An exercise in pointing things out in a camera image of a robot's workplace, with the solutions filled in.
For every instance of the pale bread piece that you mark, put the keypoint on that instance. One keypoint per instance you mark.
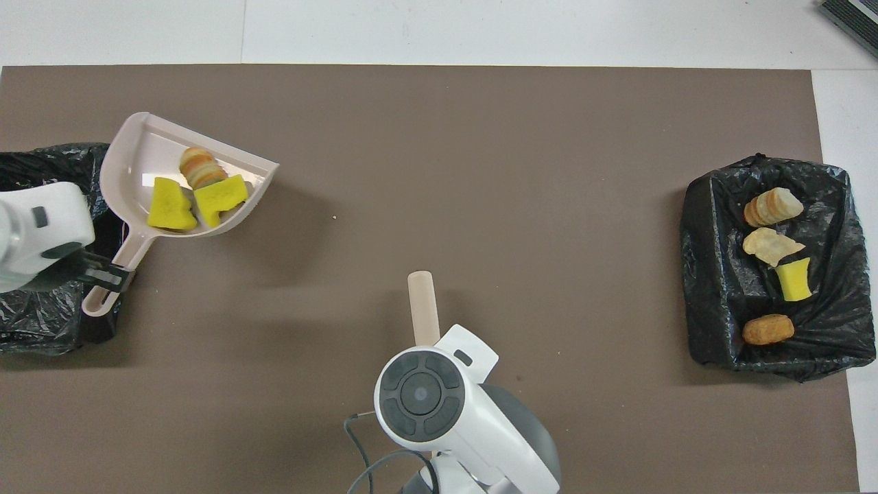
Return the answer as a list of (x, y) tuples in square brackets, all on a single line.
[(768, 245)]

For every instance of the small yellow sponge piece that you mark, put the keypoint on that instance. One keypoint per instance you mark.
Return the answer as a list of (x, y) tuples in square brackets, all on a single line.
[(794, 281)]

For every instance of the beige brush with black bristles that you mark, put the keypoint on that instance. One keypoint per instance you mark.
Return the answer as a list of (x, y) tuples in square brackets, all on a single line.
[(424, 309)]

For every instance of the small striped bread roll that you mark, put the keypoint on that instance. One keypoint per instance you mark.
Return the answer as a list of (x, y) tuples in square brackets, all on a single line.
[(200, 168)]

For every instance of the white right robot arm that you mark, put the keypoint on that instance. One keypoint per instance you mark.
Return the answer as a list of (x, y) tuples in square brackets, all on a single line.
[(439, 412)]

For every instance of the brown fried croquette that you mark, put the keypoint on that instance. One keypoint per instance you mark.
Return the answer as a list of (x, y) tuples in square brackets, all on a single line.
[(768, 329)]

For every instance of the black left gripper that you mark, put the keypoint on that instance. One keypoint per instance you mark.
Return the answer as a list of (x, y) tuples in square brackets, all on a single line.
[(68, 264)]

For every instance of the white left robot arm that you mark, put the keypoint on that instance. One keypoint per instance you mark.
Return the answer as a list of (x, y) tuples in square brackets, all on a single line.
[(41, 219)]

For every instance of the large striped bread roll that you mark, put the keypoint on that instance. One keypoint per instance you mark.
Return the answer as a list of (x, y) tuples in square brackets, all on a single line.
[(772, 207)]

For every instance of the black trash bag bin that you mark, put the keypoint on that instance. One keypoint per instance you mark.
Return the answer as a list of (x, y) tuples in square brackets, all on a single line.
[(713, 274), (41, 322)]

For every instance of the irregular yellow sponge chunk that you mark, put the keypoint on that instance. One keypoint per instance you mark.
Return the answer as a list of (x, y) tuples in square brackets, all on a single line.
[(168, 206)]

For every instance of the dark ribbed object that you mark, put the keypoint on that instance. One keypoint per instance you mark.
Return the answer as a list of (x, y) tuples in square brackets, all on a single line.
[(857, 17)]

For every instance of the beige plastic dustpan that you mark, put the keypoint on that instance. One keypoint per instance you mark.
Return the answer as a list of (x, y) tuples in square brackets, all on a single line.
[(137, 171)]

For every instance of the yellow sponge piece with notch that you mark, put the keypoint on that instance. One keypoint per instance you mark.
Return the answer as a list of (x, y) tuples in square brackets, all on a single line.
[(221, 199)]

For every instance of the brown table mat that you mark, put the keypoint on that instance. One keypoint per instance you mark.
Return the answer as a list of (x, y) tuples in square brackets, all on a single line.
[(480, 137)]

